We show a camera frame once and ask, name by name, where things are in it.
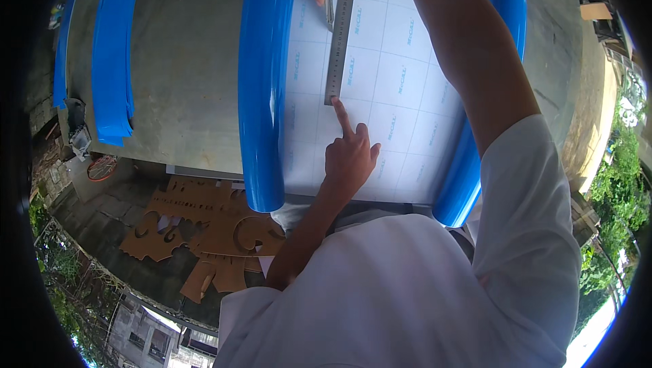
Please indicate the wide blue vinyl strip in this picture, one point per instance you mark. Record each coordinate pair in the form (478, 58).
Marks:
(113, 57)

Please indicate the person's left hand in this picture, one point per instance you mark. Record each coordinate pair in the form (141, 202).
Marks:
(350, 162)

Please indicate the grey scrap heap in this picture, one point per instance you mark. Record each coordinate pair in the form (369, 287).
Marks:
(77, 131)

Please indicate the orange round hoop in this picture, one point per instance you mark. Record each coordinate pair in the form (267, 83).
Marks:
(102, 168)

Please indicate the narrow blue vinyl strip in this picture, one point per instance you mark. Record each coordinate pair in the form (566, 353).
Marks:
(63, 47)

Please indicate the brown cardboard cut-outs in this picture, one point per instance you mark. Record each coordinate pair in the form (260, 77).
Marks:
(214, 230)

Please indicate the person's body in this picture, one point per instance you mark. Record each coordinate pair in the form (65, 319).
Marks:
(407, 291)

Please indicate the wooden board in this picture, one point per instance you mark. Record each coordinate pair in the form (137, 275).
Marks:
(595, 11)

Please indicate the steel ruler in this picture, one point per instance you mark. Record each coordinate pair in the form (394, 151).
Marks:
(340, 47)

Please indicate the grey cutter knife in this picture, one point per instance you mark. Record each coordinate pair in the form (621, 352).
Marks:
(330, 14)

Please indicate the green bushes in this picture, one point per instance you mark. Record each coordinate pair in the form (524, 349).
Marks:
(616, 195)

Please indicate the blue vinyl sheet white backing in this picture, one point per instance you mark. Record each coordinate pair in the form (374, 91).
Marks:
(392, 88)

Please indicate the grey building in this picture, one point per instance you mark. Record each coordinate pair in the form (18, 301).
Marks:
(147, 335)

